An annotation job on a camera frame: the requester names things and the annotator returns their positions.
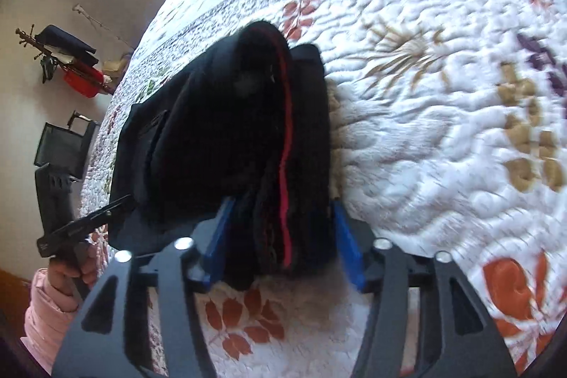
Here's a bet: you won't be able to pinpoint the person's left hand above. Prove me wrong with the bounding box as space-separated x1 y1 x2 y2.
47 242 98 300

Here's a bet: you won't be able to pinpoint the white floral quilt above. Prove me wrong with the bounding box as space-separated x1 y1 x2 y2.
77 0 567 378

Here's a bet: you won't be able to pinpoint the red bag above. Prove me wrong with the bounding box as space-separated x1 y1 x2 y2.
62 66 106 99

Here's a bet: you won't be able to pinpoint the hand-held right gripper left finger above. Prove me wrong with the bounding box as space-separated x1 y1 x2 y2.
53 198 235 378

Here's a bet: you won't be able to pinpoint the person's left forearm pink sleeve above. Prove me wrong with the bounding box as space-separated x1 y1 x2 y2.
21 267 87 365

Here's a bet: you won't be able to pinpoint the black mesh chair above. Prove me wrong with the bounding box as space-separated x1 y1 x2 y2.
34 110 100 179

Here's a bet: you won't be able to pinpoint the black pants with red stripe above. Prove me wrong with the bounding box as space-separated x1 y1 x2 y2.
108 20 339 290

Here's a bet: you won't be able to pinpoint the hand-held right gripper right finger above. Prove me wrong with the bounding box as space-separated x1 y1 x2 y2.
332 201 517 378

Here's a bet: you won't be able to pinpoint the wooden coat rack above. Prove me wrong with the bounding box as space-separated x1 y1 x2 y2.
15 27 117 94

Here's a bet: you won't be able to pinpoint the beige hat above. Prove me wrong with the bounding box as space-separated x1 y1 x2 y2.
103 52 130 84

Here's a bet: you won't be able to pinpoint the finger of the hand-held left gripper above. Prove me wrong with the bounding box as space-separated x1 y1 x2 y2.
86 194 136 233

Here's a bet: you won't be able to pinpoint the black garment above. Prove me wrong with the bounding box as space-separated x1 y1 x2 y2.
35 25 99 66

